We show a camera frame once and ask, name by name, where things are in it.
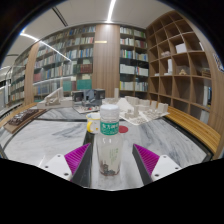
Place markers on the dark grey building model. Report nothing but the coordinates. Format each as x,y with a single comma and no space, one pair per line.
88,96

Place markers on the tall bookshelf with books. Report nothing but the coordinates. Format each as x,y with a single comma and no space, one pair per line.
133,63

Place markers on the beige building model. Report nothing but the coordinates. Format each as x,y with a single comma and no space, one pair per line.
55,98

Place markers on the wooden cubby shelf unit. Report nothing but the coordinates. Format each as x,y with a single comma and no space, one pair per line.
180,73

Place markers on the straight ceiling light strip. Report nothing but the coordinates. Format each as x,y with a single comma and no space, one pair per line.
111,11

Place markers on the white city architectural model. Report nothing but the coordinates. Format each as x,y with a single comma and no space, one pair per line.
143,111

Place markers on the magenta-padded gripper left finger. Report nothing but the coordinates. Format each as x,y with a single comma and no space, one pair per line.
78,158

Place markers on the clear plastic bottle green label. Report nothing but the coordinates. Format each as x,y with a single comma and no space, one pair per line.
109,150

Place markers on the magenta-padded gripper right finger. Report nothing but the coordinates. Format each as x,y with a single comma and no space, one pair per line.
148,160

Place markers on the brown architectural model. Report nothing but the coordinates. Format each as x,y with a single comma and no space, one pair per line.
23,118

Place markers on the curved ceiling light strip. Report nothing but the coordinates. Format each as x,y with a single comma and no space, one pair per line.
43,44

